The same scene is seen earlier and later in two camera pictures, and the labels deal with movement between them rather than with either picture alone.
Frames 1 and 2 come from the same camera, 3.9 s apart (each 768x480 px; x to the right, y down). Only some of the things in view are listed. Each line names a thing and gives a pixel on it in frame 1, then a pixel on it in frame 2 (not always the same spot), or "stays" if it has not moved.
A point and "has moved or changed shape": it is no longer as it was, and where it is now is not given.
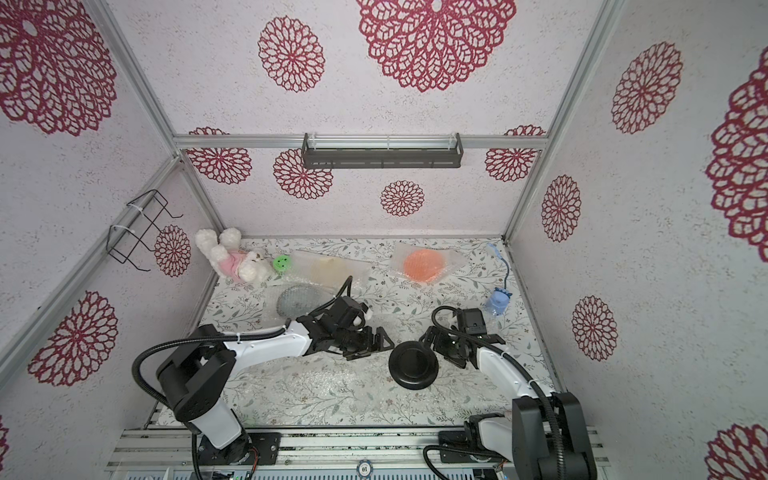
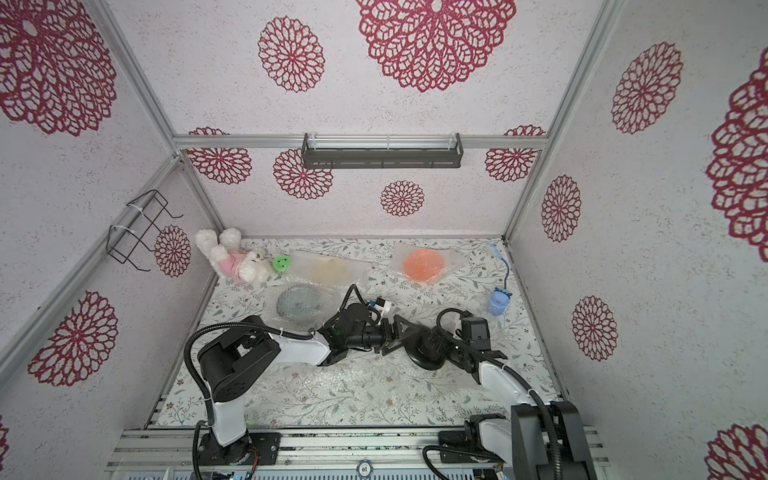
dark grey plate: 412,365 has moved or changed shape
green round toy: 281,263 stays
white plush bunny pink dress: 228,258 stays
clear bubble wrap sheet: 362,391 stays
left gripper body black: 355,342 → 377,338
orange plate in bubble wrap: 427,266 stays
